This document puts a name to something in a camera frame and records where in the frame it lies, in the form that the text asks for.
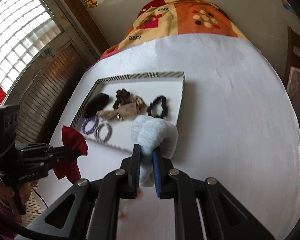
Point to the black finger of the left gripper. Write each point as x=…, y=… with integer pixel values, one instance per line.
x=62, y=154

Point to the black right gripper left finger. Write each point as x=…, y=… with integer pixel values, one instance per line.
x=124, y=181

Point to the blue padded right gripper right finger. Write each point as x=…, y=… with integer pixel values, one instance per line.
x=170, y=182

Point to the red bow hair clip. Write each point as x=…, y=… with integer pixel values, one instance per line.
x=75, y=146

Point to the fluffy light blue scrunchie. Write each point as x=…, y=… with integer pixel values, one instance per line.
x=150, y=133

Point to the black oval hair clip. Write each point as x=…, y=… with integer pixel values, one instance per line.
x=96, y=104

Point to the brown leopard bow scrunchie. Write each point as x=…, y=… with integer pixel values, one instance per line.
x=124, y=107

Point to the person's hand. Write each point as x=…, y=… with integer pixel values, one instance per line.
x=24, y=192

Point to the brown louvered wooden door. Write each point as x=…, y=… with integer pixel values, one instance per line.
x=42, y=106

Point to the striped shallow cardboard tray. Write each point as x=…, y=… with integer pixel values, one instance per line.
x=148, y=86

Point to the black scrunchie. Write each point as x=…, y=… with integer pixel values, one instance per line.
x=158, y=108

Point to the white table cloth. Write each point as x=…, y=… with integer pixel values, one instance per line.
x=236, y=121

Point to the window with glass blocks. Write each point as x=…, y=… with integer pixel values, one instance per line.
x=26, y=27

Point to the wooden chair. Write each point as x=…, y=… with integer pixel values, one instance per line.
x=291, y=78

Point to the orange patterned blanket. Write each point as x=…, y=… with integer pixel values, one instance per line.
x=163, y=18

